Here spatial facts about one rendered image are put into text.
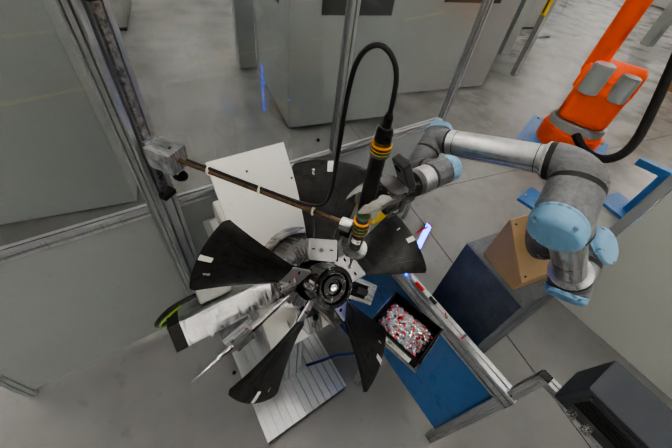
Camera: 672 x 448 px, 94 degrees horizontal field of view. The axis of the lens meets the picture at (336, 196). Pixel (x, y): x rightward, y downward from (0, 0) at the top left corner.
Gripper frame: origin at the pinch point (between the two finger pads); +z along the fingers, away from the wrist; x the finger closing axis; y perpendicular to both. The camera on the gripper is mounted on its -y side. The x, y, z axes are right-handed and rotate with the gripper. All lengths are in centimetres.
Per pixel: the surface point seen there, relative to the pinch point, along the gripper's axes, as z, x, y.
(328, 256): 3.6, 2.9, 23.6
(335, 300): 7.0, -7.2, 29.4
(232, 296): 30.2, 10.4, 34.1
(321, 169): -3.6, 20.8, 7.4
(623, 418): -32, -65, 26
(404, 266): -19.0, -8.0, 31.5
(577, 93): -370, 78, 80
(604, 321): -181, -72, 136
